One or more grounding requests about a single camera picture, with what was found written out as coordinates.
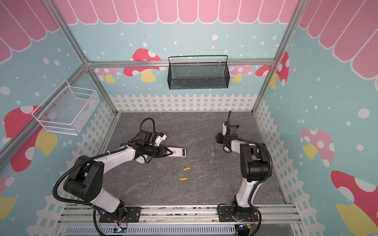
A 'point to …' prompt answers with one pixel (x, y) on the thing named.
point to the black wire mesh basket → (198, 75)
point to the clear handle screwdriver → (212, 155)
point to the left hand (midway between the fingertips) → (171, 155)
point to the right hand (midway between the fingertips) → (218, 135)
